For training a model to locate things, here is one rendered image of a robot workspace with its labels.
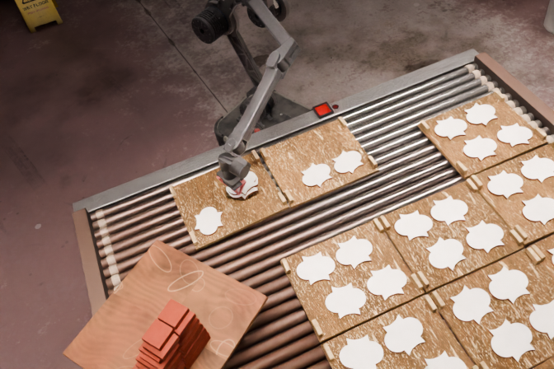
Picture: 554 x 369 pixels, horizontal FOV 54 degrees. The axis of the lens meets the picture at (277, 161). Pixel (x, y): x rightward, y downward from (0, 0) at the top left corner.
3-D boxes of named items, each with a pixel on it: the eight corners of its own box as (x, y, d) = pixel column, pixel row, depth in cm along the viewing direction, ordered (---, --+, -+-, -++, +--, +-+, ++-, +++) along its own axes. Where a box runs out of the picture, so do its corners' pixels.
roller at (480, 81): (96, 235, 230) (92, 228, 226) (484, 79, 264) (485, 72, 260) (99, 243, 227) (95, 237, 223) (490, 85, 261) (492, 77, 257)
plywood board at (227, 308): (64, 355, 181) (62, 353, 179) (157, 241, 206) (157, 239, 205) (180, 436, 160) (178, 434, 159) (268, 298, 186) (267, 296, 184)
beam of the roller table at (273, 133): (77, 211, 242) (72, 203, 238) (471, 57, 278) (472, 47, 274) (80, 225, 237) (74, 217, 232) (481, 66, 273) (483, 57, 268)
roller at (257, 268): (118, 325, 201) (114, 320, 198) (549, 138, 235) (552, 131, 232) (121, 337, 198) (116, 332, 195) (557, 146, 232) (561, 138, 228)
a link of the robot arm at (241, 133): (281, 62, 223) (270, 49, 213) (292, 65, 220) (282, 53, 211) (232, 153, 218) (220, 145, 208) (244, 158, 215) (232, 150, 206)
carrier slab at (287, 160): (259, 152, 243) (259, 151, 242) (340, 120, 251) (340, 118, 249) (291, 209, 221) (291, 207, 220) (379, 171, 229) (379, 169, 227)
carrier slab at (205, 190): (170, 190, 235) (168, 188, 234) (255, 153, 243) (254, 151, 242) (196, 251, 213) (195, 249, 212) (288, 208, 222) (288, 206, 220)
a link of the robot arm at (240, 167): (240, 143, 217) (230, 136, 210) (261, 155, 212) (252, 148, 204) (224, 169, 216) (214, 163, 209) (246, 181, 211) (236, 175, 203)
